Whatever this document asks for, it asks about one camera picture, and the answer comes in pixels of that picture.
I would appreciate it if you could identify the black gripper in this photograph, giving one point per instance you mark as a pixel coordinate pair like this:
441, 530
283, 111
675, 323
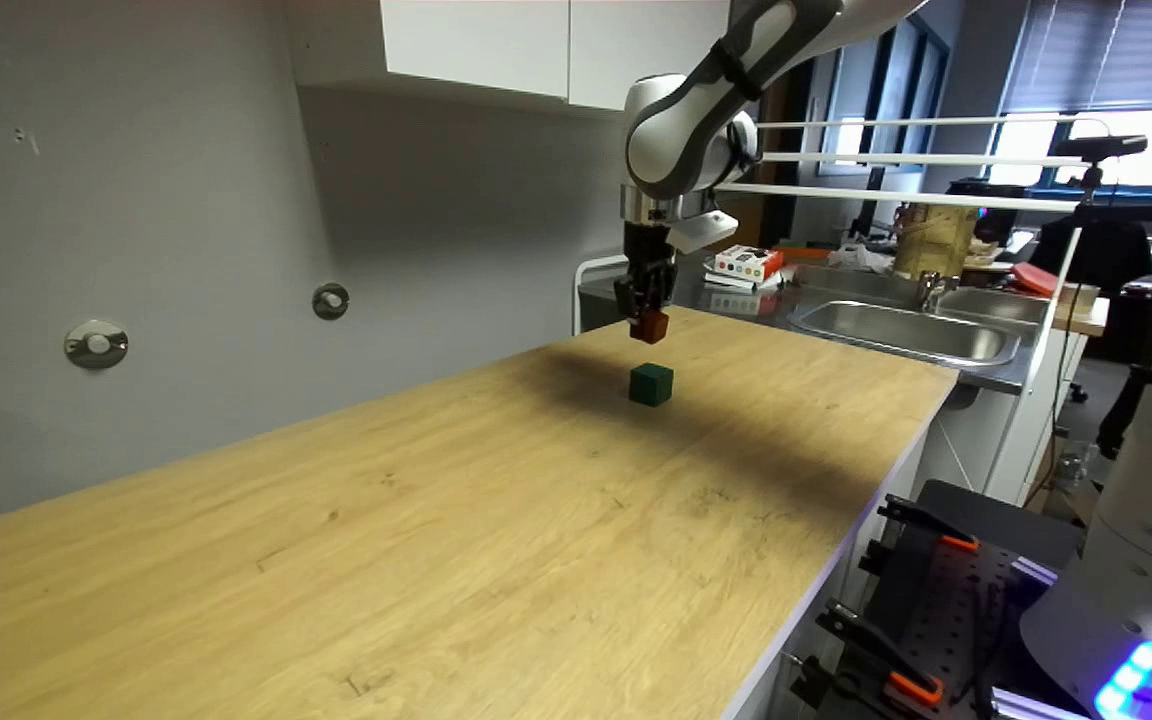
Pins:
651, 275

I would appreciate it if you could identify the orange block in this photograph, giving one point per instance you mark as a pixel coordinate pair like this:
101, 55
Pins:
651, 325

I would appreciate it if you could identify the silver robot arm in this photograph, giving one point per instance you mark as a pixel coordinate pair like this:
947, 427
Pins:
693, 131

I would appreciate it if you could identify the green block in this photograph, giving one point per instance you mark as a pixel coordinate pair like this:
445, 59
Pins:
651, 386

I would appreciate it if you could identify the stainless steel sink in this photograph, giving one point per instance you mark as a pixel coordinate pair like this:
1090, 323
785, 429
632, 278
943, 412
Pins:
912, 335

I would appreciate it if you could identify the black orange bar clamp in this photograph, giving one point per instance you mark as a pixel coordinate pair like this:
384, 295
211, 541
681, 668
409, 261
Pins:
929, 521

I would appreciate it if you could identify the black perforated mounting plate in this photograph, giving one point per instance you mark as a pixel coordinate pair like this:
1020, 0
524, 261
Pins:
962, 613

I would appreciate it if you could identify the white wall cabinet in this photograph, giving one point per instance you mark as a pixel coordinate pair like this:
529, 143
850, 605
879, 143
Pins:
557, 51

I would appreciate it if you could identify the small round wall fitting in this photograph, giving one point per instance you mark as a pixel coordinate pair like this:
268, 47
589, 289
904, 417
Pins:
328, 301

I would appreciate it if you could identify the white frame rail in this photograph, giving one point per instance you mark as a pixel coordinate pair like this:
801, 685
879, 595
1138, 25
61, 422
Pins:
1002, 438

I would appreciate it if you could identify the camera on tripod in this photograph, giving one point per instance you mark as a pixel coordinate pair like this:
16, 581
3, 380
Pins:
1094, 153

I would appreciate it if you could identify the round grey wall socket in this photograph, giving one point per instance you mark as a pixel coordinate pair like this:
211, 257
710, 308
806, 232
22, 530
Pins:
97, 346

